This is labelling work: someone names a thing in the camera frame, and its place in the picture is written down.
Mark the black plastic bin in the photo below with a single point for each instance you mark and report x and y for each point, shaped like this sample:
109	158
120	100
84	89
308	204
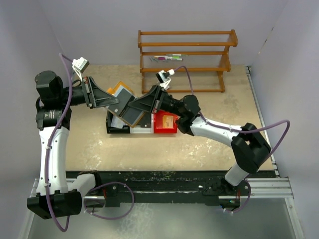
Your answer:
111	130

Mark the orange card in bin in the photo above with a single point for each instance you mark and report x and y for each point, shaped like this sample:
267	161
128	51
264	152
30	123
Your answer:
168	121

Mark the white plastic bin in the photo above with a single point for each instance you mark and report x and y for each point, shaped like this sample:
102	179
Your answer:
138	130

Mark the white cards in bin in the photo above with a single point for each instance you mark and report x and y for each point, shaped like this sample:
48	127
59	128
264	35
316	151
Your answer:
117	123

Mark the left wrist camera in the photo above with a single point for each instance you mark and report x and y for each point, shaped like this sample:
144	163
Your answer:
79	66

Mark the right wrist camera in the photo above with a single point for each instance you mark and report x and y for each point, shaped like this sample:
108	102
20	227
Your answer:
164	78

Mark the red plastic bin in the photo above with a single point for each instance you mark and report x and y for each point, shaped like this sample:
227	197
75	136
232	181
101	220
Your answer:
157	123

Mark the black card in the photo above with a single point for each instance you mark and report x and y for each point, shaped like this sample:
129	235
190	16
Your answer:
124	96

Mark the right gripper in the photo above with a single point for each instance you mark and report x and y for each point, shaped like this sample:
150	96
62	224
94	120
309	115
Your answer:
156	95

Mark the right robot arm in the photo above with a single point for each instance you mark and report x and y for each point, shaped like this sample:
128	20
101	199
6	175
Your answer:
249	147

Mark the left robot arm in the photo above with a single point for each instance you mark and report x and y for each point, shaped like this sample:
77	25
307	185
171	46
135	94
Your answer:
54	197

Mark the black cards in bin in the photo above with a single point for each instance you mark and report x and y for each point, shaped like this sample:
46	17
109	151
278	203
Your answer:
146	121

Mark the wooden shelf rack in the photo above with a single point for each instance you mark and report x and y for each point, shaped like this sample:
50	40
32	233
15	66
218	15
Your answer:
207	52

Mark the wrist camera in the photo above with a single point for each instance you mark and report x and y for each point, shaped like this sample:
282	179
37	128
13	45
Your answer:
164	78
79	66

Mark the orange leather card holder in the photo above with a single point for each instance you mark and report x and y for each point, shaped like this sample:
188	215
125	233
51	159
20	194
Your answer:
131	116

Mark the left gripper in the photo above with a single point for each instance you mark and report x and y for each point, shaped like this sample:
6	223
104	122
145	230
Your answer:
94	96

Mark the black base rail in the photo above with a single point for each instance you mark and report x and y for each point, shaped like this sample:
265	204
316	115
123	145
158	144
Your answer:
167	187

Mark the markers on shelf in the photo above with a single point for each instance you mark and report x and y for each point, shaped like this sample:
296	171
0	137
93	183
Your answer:
167	57

